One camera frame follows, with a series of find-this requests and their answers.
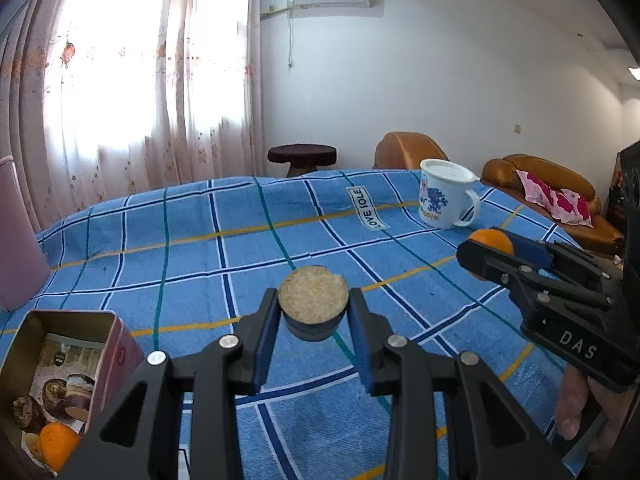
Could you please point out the purple round fruit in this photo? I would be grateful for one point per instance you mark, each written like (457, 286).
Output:
(28, 414)

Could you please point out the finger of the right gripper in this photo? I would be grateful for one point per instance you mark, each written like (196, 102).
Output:
(488, 263)
(534, 252)

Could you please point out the sheer floral curtain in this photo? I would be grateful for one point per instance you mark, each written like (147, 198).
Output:
(102, 99)

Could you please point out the pink floral cushion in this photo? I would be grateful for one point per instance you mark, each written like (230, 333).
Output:
(564, 205)

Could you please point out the orange leather armchair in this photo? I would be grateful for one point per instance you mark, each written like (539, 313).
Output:
(405, 150)

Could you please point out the white printed mug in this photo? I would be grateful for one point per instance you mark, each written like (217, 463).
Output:
(447, 198)

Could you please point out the pink plastic pitcher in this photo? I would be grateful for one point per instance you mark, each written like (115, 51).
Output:
(24, 268)

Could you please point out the blue plaid tablecloth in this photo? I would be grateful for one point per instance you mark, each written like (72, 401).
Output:
(183, 265)

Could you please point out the orange leather sofa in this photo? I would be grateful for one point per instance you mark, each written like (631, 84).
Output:
(602, 238)

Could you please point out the person's right hand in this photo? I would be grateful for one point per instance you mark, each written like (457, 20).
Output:
(579, 397)

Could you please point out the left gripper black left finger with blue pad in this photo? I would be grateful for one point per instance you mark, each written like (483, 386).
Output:
(137, 435)

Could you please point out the metal rectangular tray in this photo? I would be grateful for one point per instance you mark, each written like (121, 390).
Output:
(55, 344)

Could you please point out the orange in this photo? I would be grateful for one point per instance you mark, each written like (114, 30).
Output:
(494, 239)
(57, 443)

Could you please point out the longan in tray right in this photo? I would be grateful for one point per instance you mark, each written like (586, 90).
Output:
(32, 442)

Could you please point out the dark brown round fruit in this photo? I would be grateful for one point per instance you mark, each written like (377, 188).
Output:
(53, 395)

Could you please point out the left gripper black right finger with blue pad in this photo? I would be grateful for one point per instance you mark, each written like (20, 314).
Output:
(488, 434)

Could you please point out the dark round stool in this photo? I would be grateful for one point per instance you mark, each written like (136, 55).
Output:
(303, 158)

